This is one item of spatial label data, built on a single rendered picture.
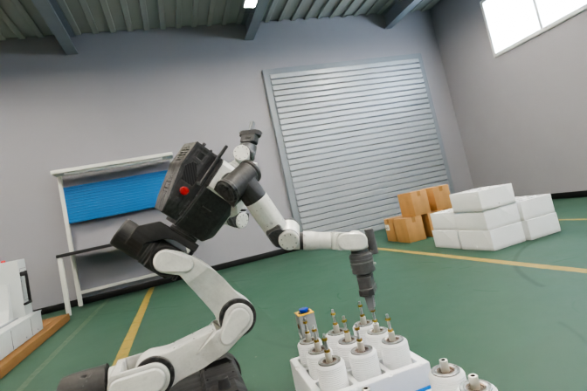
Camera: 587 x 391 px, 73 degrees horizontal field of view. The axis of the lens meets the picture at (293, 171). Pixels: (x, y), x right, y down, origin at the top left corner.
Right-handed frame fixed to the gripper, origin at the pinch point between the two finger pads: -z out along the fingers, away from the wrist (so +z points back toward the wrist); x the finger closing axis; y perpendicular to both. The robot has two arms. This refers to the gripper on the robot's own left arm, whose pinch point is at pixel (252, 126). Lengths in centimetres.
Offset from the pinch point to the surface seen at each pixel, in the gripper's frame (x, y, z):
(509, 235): 126, -244, -5
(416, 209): 28, -338, -59
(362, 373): 70, 14, 105
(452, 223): 76, -262, -20
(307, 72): -163, -367, -316
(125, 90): -388, -199, -209
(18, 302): -294, -94, 107
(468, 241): 91, -251, 0
